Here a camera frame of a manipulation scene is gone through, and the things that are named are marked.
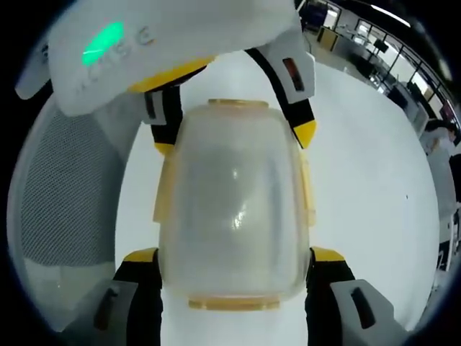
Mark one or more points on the white mesh office chair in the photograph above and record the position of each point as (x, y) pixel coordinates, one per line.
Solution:
(65, 187)

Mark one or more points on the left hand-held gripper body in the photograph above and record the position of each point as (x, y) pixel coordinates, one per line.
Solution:
(180, 32)

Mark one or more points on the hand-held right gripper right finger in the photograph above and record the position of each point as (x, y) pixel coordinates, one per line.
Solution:
(327, 288)

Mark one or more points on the clear container with yellow buckles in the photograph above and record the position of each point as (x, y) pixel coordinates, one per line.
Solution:
(234, 202)

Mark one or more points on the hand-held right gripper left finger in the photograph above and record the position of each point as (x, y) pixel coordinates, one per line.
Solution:
(140, 295)

